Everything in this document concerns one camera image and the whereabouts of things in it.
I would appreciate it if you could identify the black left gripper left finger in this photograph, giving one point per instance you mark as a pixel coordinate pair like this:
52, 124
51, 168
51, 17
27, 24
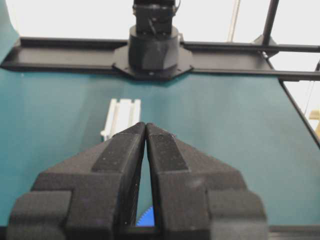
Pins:
86, 197

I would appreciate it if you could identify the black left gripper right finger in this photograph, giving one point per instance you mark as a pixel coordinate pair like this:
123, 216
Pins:
198, 197

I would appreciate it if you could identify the large blue plastic gear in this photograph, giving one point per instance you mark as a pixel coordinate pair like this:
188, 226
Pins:
147, 219

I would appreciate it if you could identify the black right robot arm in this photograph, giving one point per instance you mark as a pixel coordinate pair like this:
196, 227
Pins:
154, 51

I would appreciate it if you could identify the silver aluminium extrusion rail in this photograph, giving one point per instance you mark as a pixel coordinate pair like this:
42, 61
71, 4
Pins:
122, 114

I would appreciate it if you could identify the black metal table frame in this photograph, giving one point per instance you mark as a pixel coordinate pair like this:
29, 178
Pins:
70, 56

